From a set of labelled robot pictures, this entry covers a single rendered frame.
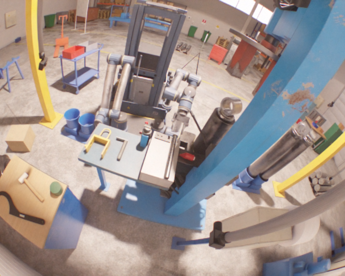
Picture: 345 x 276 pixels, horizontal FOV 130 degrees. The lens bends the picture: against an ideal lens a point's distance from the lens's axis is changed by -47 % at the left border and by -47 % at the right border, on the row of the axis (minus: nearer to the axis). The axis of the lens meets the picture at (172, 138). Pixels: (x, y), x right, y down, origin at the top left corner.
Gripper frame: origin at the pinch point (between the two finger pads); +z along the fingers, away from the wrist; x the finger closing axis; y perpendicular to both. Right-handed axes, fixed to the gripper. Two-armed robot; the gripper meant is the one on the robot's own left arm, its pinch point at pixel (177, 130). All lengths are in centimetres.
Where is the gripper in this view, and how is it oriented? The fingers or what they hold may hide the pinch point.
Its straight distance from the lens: 123.6
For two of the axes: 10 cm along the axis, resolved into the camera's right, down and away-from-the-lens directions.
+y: 1.4, -0.8, -9.9
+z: -2.9, 9.5, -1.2
